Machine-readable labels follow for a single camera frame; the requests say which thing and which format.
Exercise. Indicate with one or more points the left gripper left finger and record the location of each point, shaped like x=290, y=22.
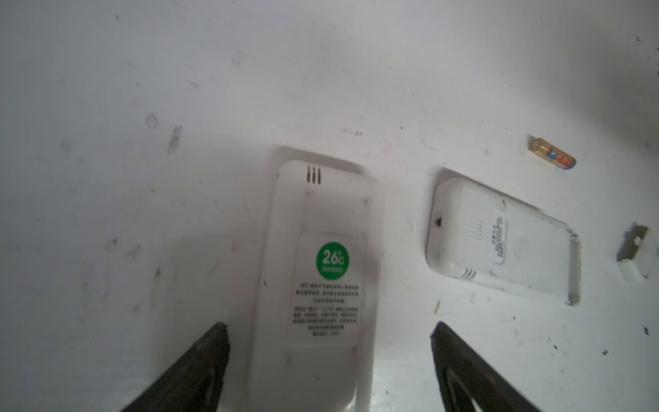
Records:
x=195, y=381

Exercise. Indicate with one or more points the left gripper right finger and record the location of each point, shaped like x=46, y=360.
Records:
x=466, y=381

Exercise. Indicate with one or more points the white remote control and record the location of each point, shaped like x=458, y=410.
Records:
x=318, y=296
x=481, y=236

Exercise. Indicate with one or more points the white battery cover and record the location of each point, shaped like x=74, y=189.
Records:
x=638, y=254

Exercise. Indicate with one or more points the gold AAA battery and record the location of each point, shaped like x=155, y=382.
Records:
x=550, y=153

